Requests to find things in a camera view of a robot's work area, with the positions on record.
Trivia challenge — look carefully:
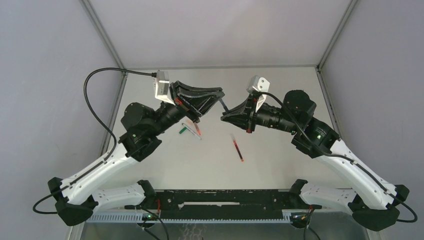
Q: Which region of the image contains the green pen cap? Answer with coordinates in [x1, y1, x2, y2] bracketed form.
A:
[179, 127, 187, 135]

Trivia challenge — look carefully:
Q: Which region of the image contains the white slotted cable duct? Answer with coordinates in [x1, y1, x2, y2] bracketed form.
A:
[86, 212, 293, 224]

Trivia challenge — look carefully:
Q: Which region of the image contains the white green-tipped pen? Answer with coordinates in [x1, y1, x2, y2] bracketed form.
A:
[181, 123, 202, 140]

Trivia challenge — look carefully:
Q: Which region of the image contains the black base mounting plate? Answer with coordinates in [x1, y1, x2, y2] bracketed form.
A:
[124, 188, 322, 221]

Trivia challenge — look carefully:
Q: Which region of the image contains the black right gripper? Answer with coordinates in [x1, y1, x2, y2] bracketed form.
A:
[222, 91, 300, 134]

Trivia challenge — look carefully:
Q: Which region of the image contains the black camera cable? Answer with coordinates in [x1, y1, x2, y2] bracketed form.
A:
[32, 67, 158, 216]
[253, 91, 418, 224]

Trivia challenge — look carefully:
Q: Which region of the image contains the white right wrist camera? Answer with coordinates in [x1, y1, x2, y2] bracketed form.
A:
[246, 75, 270, 112]

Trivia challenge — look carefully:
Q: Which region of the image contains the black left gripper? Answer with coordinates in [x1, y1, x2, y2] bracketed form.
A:
[154, 84, 230, 137]

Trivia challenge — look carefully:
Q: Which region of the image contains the red pen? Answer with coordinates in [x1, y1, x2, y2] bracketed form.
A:
[232, 139, 244, 162]

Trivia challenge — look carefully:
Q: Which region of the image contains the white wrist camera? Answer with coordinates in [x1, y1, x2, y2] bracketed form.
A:
[153, 70, 175, 105]
[246, 75, 270, 112]

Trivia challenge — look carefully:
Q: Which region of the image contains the black pen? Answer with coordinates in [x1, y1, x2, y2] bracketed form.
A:
[219, 98, 229, 114]

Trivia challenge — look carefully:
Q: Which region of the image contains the orange pen with cap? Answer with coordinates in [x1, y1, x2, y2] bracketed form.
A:
[193, 122, 201, 136]

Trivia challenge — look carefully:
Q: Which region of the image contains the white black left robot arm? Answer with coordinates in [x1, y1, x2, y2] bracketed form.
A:
[48, 77, 225, 226]

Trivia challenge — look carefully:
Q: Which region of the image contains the black right camera cable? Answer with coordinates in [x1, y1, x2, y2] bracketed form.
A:
[253, 91, 418, 224]

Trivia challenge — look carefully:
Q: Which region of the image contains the aluminium frame rail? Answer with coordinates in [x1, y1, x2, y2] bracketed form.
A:
[315, 65, 344, 139]

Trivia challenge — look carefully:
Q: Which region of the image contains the black left camera cable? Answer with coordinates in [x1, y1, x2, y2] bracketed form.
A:
[32, 67, 158, 216]

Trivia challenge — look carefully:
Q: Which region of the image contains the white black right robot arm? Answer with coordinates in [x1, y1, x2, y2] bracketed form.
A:
[240, 90, 410, 232]

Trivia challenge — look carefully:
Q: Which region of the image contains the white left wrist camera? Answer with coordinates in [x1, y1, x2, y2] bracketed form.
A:
[153, 70, 175, 105]

